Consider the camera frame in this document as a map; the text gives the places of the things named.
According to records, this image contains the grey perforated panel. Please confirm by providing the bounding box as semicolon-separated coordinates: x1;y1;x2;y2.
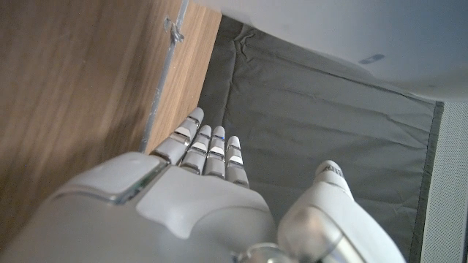
420;101;468;263

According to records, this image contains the grey tape outline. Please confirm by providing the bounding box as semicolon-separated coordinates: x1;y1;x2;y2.
138;0;190;153

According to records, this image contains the black backdrop curtain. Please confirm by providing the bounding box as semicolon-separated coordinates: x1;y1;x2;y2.
197;14;445;263

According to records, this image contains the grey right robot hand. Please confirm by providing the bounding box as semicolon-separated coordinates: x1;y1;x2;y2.
0;107;407;263

